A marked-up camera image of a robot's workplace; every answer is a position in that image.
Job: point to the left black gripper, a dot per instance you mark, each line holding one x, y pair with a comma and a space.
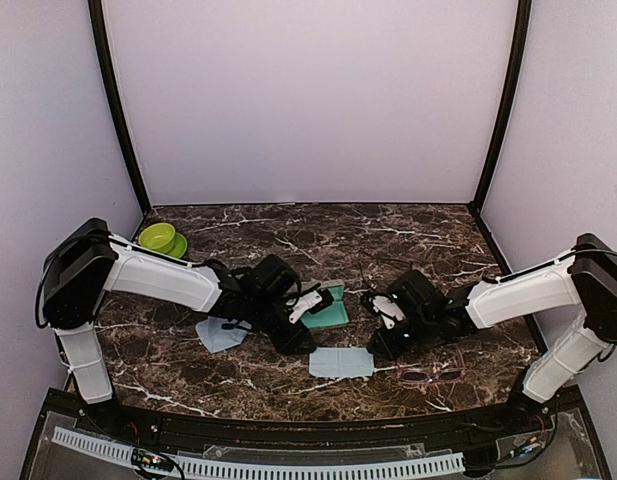
287, 345

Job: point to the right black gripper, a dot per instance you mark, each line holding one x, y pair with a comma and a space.
387, 348

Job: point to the pink frame sunglasses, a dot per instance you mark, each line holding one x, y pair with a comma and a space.
414, 376

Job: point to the teal glasses case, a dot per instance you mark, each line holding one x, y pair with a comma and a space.
333, 315

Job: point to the blue cleaning cloth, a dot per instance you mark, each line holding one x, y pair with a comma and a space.
341, 363
217, 334

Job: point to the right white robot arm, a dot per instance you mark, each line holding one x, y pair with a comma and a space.
584, 276

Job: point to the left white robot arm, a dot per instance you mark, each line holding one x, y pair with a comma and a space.
93, 261

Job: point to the green plate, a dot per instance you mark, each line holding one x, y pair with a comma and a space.
178, 247

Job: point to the green bowl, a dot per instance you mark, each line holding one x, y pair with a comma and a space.
158, 229

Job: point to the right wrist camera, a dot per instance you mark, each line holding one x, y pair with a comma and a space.
409, 301

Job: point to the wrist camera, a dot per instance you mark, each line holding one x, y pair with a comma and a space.
409, 301
275, 282

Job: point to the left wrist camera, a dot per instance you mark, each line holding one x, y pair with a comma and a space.
275, 282

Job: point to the dark frame sunglasses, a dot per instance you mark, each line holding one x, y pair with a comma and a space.
368, 285

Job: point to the white slotted cable duct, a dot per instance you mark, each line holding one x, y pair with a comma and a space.
239, 463

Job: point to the black front rail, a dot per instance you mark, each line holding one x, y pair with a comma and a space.
472, 429

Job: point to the right black frame post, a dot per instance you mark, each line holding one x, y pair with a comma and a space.
514, 64

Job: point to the black frame post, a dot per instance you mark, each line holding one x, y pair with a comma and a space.
514, 64
116, 109

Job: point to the left black frame post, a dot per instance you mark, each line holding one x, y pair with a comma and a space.
116, 109

